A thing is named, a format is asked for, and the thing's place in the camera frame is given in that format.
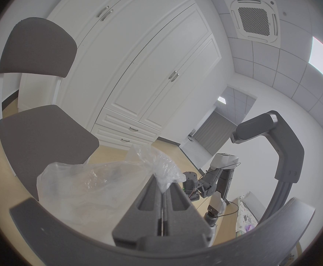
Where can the small ceiling light panel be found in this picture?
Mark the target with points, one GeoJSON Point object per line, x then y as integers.
{"type": "Point", "coordinates": [222, 100]}

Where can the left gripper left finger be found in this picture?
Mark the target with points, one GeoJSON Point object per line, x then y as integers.
{"type": "Point", "coordinates": [128, 223]}

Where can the large ceiling light panel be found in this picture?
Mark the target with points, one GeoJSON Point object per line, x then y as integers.
{"type": "Point", "coordinates": [321, 57]}

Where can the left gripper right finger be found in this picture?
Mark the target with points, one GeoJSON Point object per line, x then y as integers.
{"type": "Point", "coordinates": [189, 220]}

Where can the white chair grey cushions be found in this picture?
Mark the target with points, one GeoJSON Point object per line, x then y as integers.
{"type": "Point", "coordinates": [39, 137]}

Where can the grey curtain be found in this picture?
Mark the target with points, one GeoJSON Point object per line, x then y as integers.
{"type": "Point", "coordinates": [214, 132]}

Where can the white wardrobe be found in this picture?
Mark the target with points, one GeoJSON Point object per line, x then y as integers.
{"type": "Point", "coordinates": [136, 65]}

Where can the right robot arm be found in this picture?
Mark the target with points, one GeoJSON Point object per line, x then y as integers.
{"type": "Point", "coordinates": [224, 159]}

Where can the bed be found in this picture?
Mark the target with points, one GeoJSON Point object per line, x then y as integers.
{"type": "Point", "coordinates": [247, 215]}

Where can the ceiling air conditioner vent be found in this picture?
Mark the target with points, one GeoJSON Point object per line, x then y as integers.
{"type": "Point", "coordinates": [254, 18]}

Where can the clear plastic bag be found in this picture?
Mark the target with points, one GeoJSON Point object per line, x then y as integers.
{"type": "Point", "coordinates": [75, 181]}

